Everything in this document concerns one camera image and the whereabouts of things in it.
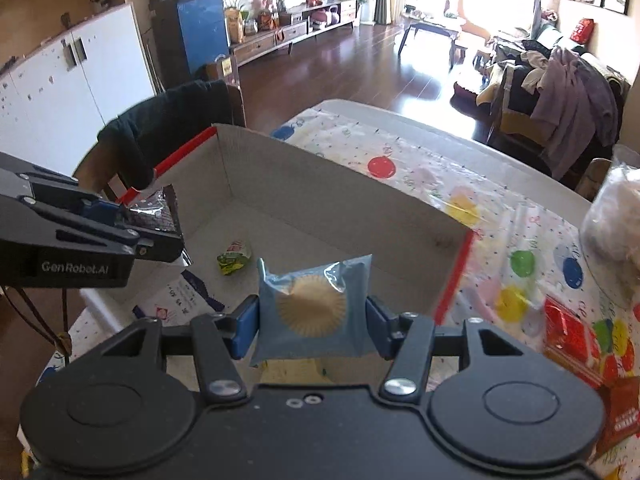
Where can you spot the red snack packet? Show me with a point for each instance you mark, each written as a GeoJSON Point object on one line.
{"type": "Point", "coordinates": [570, 335]}

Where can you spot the wooden chair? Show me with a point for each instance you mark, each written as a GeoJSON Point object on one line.
{"type": "Point", "coordinates": [236, 105]}

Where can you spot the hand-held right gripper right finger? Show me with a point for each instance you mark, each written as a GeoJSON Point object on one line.
{"type": "Point", "coordinates": [377, 330]}

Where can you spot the red cardboard box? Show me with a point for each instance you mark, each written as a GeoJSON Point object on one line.
{"type": "Point", "coordinates": [325, 200]}

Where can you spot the black silver snack packet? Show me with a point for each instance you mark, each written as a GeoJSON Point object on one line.
{"type": "Point", "coordinates": [160, 215]}

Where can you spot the purple cloth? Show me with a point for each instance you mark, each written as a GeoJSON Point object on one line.
{"type": "Point", "coordinates": [575, 110]}

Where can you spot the white purple snack packet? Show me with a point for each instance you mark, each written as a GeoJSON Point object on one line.
{"type": "Point", "coordinates": [180, 300]}

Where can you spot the white cabinet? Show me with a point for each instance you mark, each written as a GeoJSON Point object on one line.
{"type": "Point", "coordinates": [75, 100]}

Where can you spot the green yellow snack packet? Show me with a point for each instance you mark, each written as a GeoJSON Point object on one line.
{"type": "Point", "coordinates": [234, 259]}

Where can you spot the wooden coffee table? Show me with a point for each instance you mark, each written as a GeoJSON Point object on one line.
{"type": "Point", "coordinates": [430, 22]}

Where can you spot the white plastic bag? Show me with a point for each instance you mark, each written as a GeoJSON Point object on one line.
{"type": "Point", "coordinates": [620, 195]}

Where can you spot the dark sofa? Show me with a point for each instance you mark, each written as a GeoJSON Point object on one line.
{"type": "Point", "coordinates": [510, 110]}

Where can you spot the blue cupcake snack packet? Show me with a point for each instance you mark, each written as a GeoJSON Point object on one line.
{"type": "Point", "coordinates": [310, 305]}

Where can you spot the blue cabinet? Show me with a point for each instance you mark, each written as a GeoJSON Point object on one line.
{"type": "Point", "coordinates": [202, 30]}

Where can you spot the brown paper bag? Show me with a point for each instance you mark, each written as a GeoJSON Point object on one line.
{"type": "Point", "coordinates": [225, 67]}

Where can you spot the brown chair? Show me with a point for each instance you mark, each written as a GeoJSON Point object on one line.
{"type": "Point", "coordinates": [592, 175]}

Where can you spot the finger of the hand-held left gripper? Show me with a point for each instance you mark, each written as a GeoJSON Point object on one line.
{"type": "Point", "coordinates": [102, 210]}
{"type": "Point", "coordinates": [150, 247]}

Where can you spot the colourful dotted tablecloth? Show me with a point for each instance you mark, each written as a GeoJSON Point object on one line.
{"type": "Point", "coordinates": [425, 170]}

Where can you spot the dark pet bed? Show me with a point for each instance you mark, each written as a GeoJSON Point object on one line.
{"type": "Point", "coordinates": [467, 92]}

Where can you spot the wooden television cabinet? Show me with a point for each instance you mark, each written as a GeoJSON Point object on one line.
{"type": "Point", "coordinates": [290, 30]}

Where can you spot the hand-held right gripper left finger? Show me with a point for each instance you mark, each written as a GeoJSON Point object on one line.
{"type": "Point", "coordinates": [245, 330]}

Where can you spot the red cushion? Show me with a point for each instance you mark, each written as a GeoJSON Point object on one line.
{"type": "Point", "coordinates": [581, 31]}

